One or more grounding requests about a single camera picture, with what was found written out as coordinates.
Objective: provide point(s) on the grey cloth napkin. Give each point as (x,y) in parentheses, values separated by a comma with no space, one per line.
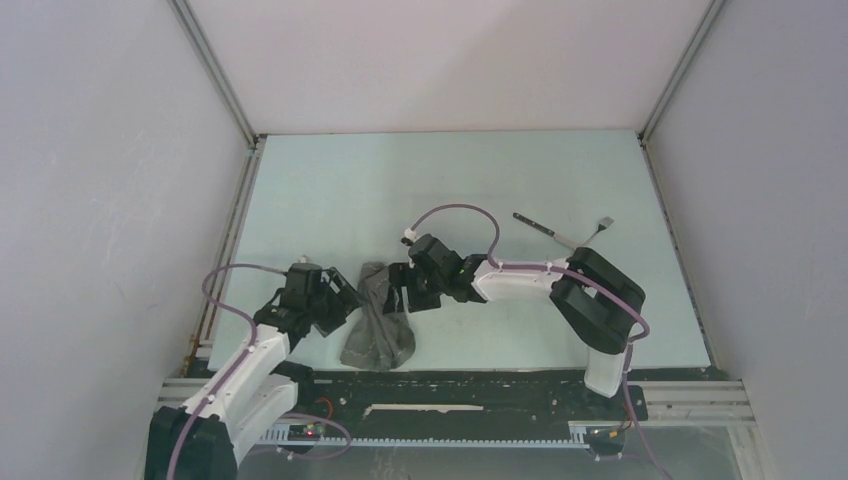
(378,341)

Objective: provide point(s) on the aluminium frame rail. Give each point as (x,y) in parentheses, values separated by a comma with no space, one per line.
(548,395)

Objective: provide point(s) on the white cable duct strip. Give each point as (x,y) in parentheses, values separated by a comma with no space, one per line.
(290,435)

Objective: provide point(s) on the silver metal utensil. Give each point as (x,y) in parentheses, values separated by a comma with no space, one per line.
(546,231)

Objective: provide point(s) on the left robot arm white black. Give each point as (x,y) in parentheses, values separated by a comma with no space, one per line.
(210,433)

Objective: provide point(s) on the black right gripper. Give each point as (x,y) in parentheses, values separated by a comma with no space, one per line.
(403,274)

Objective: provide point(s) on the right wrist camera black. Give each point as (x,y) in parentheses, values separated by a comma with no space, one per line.
(430,250)

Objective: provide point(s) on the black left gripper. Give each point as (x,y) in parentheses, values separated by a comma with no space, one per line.
(344,301)

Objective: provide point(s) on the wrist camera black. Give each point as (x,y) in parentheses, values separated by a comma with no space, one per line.
(303,280)
(430,250)

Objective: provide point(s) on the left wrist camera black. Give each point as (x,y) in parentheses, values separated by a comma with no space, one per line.
(303,280)

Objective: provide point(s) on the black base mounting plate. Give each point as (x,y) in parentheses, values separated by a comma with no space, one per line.
(472,424)

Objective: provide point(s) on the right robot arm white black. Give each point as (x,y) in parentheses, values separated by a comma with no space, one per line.
(601,305)

